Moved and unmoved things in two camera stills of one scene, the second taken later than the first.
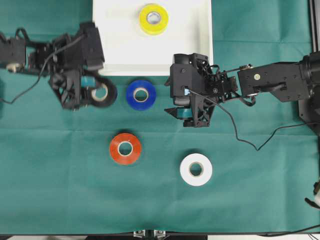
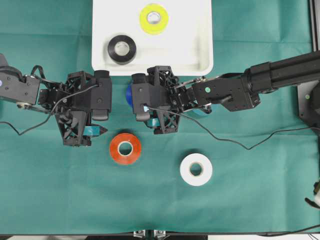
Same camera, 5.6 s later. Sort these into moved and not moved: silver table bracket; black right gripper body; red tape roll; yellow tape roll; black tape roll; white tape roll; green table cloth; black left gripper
Moved: black left gripper; black right gripper body; black tape roll
Not moved: white tape roll; yellow tape roll; red tape roll; green table cloth; silver table bracket
